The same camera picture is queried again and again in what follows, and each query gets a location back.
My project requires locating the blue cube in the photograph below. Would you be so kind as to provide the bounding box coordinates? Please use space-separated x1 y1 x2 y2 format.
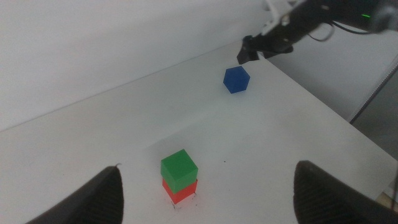
223 65 251 95

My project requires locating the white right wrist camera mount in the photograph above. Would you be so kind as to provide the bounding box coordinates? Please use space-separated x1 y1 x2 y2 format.
260 0 307 35

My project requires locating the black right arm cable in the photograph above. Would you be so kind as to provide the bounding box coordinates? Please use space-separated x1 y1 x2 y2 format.
306 20 374 43

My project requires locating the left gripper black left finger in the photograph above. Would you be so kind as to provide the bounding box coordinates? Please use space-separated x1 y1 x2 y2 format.
26 164 124 224

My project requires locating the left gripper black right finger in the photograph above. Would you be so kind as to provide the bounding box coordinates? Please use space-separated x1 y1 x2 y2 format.
292 160 398 224

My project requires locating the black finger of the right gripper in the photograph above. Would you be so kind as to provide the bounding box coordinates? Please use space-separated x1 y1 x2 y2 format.
241 34 259 48
236 45 261 65

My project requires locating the green cube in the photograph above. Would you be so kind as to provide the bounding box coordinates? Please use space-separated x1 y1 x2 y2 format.
160 149 199 194

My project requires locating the red cube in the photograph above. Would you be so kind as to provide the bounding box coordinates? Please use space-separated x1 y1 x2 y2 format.
162 178 199 205

